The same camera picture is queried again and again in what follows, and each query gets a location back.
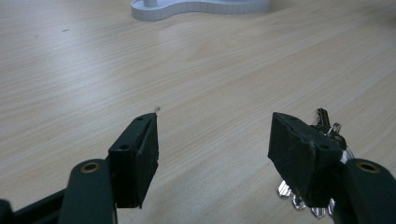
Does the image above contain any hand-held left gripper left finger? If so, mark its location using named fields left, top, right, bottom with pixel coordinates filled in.
left=58, top=112, right=160, bottom=224

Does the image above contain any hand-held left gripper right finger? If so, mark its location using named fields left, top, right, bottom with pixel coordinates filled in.
left=267, top=112, right=396, bottom=224

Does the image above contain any bunch of silver keys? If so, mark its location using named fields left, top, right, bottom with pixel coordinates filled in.
left=276, top=107, right=356, bottom=218

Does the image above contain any white curved stand base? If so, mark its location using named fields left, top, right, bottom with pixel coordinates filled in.
left=130, top=0, right=271, bottom=22

